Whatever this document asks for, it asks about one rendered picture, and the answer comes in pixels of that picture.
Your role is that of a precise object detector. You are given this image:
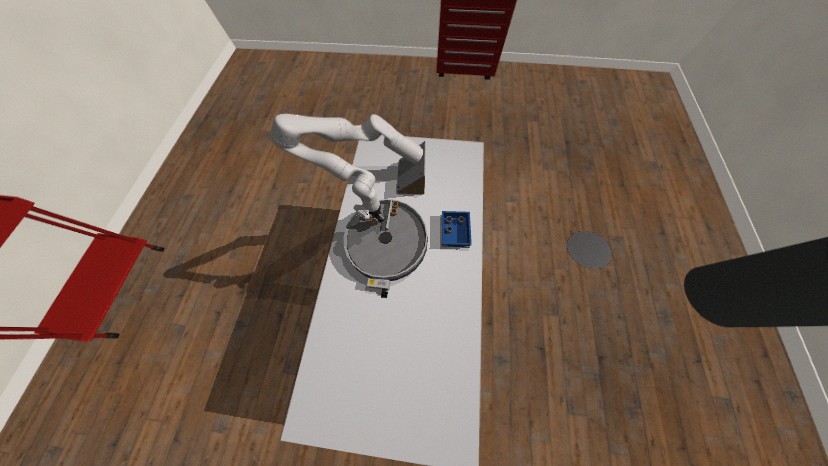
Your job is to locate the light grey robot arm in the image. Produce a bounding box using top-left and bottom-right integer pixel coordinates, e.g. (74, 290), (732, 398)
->
(270, 114), (423, 220)

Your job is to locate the blue crate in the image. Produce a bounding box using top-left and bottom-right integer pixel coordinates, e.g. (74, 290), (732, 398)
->
(441, 211), (472, 248)

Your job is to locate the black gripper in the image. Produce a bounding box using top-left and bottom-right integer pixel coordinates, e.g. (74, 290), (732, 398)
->
(369, 205), (386, 223)

